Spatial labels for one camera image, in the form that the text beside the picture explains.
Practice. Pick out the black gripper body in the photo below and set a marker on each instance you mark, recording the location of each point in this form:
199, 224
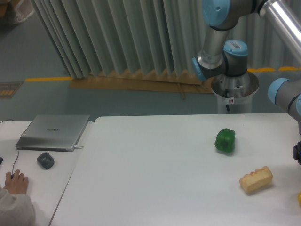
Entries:
297, 152

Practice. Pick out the yellow bell pepper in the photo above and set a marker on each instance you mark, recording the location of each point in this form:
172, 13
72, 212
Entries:
299, 198

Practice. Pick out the grey sleeved forearm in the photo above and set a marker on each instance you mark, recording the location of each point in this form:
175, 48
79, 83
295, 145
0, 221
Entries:
16, 209

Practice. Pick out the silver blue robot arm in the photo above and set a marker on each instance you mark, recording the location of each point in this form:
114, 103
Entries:
225, 61

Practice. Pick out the green bell pepper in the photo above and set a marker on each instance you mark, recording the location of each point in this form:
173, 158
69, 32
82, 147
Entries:
225, 141

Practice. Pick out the small black pepper toy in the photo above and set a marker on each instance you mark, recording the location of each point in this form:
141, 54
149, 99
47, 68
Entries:
45, 160

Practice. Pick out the person's hand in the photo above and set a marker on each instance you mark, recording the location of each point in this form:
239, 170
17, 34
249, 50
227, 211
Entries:
17, 184

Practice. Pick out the yellow bread loaf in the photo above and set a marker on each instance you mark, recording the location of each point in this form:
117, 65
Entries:
256, 179

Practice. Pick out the brown cardboard sheet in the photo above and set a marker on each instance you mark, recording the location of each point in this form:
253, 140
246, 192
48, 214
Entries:
182, 84

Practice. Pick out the pale green folding curtain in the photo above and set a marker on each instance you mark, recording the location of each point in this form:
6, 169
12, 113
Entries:
94, 36

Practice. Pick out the silver closed laptop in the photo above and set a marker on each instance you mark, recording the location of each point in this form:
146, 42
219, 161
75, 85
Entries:
53, 133

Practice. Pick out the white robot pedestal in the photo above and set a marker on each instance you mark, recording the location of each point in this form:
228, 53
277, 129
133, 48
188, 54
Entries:
235, 94

